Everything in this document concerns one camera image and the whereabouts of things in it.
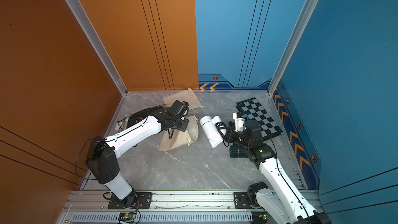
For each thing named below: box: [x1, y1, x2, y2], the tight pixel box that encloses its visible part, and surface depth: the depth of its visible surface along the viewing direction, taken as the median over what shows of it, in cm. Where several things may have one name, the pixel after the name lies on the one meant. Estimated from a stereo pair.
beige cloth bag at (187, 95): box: [162, 87, 205, 110], surface depth 119 cm
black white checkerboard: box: [235, 96, 284, 142], surface depth 107 cm
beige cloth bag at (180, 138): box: [158, 115, 199, 152], surface depth 88 cm
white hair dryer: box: [199, 115, 227, 148], surface depth 77 cm
